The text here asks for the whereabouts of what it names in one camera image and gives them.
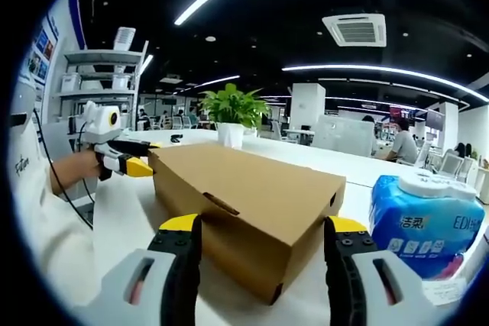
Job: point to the small black table item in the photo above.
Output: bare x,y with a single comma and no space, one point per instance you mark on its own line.
176,137

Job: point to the soft blue wet wipes pack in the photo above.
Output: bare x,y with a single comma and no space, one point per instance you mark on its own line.
420,223

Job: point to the wall poster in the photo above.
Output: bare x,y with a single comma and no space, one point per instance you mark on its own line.
42,51

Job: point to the person's left hand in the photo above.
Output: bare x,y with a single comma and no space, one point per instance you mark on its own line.
88,165

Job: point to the white ribbed container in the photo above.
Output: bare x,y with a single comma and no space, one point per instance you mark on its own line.
125,39

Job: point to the white chest device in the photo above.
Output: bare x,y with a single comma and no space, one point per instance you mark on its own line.
23,112

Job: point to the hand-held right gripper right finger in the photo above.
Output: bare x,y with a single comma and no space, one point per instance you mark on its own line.
363,288

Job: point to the person's white shirt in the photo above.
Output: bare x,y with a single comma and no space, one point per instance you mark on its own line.
49,242

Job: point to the red wall screen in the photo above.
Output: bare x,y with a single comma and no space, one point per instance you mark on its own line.
397,112

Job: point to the ceiling air conditioner unit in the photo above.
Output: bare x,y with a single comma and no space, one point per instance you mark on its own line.
354,30

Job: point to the green potted plant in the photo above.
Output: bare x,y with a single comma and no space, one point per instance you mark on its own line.
233,108

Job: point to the white desk partition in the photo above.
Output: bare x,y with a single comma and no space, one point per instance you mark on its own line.
344,135

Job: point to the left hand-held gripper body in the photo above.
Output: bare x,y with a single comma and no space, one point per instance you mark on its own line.
101,121

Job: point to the brown cardboard shoe box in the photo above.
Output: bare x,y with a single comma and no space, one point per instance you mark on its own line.
248,196

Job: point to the ceiling light strip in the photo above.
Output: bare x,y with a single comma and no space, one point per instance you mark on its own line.
214,82
382,70

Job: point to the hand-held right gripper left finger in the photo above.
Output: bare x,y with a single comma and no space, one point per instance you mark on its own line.
153,288

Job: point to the shelf strip light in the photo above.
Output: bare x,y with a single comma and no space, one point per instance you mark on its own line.
146,64

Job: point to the white office chair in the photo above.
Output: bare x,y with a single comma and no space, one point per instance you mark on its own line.
451,163
424,156

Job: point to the grey metal shelf rack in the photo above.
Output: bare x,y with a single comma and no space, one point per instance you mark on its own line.
103,55

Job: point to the white storage box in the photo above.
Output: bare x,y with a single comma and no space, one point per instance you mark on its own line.
70,82
91,86
120,81

